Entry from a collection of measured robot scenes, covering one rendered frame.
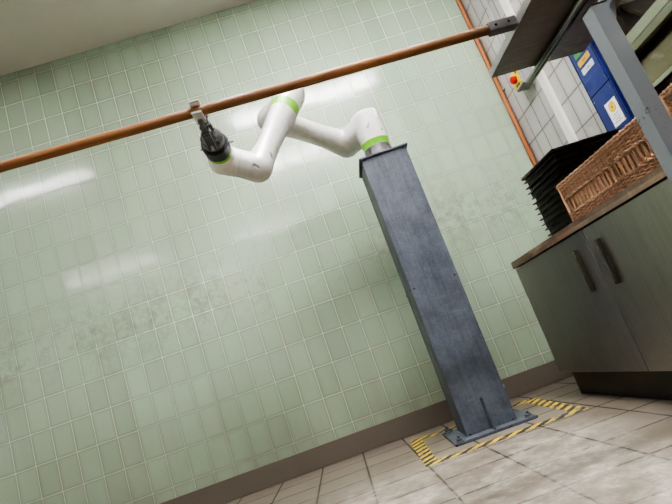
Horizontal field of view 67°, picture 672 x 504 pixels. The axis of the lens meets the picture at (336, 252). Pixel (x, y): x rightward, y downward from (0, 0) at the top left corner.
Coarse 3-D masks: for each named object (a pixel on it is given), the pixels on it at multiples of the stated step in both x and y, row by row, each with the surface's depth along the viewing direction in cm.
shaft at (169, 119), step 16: (464, 32) 153; (480, 32) 153; (416, 48) 152; (432, 48) 153; (352, 64) 151; (368, 64) 151; (384, 64) 153; (304, 80) 150; (320, 80) 151; (240, 96) 148; (256, 96) 149; (176, 112) 148; (208, 112) 149; (128, 128) 146; (144, 128) 147; (64, 144) 145; (80, 144) 145; (96, 144) 147; (16, 160) 144; (32, 160) 145
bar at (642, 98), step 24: (576, 0) 149; (600, 0) 114; (600, 24) 111; (552, 48) 169; (600, 48) 113; (624, 48) 110; (624, 72) 109; (624, 96) 111; (648, 96) 107; (648, 120) 106
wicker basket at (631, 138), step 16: (624, 128) 132; (640, 128) 127; (608, 144) 140; (624, 144) 135; (640, 144) 129; (592, 160) 149; (608, 160) 143; (624, 160) 136; (640, 160) 175; (656, 160) 125; (576, 176) 160; (592, 176) 152; (608, 176) 145; (624, 176) 138; (640, 176) 133; (560, 192) 172; (576, 192) 163; (592, 192) 156; (608, 192) 148; (576, 208) 166; (592, 208) 158
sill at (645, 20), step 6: (660, 0) 166; (666, 0) 164; (654, 6) 169; (660, 6) 167; (648, 12) 172; (654, 12) 170; (642, 18) 175; (648, 18) 173; (636, 24) 179; (642, 24) 176; (648, 24) 174; (630, 30) 182; (636, 30) 180; (642, 30) 177; (630, 36) 183; (636, 36) 181; (630, 42) 184
